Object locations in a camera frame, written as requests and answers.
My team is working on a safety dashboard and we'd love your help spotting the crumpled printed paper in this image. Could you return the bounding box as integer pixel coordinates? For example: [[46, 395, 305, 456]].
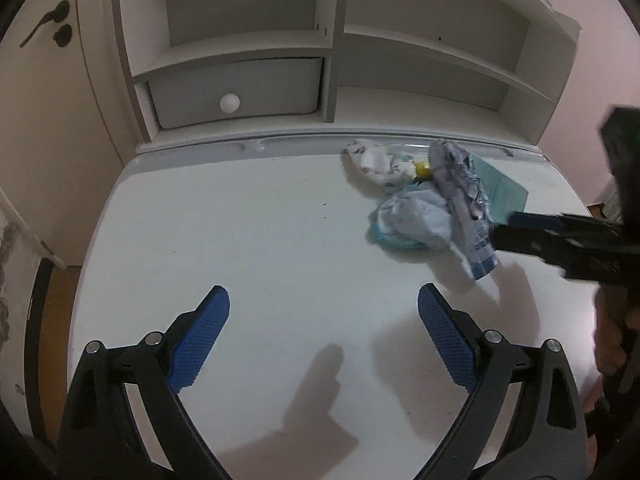
[[342, 139, 418, 196]]

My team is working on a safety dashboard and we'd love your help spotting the black chair frame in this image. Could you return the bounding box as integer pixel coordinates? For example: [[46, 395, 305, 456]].
[[22, 257, 58, 441]]

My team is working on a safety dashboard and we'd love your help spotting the person's right hand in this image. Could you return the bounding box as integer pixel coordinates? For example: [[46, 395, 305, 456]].
[[592, 285, 640, 381]]

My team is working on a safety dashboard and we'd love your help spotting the cream door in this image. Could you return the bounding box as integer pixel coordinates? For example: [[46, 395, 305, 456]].
[[0, 0, 146, 266]]

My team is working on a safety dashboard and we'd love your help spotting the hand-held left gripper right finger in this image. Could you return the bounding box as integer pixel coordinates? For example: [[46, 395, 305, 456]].
[[416, 283, 589, 480]]

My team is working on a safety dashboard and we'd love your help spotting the white desk hutch shelf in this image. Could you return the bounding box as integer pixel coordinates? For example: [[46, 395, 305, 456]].
[[110, 0, 583, 153]]

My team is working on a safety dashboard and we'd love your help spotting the grey drawer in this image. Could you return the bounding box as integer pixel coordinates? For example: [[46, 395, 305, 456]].
[[149, 56, 326, 130]]

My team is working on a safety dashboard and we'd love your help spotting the black door handle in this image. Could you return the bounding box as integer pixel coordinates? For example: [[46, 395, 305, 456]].
[[19, 1, 72, 48]]

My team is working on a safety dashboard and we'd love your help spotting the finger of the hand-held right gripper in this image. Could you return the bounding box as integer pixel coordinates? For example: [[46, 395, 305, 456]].
[[491, 223, 568, 268], [506, 211, 568, 233]]

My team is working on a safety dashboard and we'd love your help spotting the crumpled blue white bag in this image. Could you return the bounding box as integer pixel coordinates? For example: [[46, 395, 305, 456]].
[[368, 182, 453, 251]]

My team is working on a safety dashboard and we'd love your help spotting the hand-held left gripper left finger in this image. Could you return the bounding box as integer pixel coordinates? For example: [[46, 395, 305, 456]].
[[59, 285, 236, 480]]

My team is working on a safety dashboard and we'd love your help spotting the teal card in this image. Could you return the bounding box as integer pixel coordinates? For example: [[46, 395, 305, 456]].
[[470, 155, 530, 223]]

